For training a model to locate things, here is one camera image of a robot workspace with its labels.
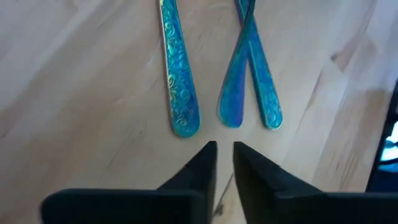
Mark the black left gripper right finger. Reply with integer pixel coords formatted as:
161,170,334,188
233,142,398,224

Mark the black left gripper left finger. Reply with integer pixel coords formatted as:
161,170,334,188
40,141,218,224

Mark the iridescent fork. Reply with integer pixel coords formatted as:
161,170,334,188
234,0,284,130

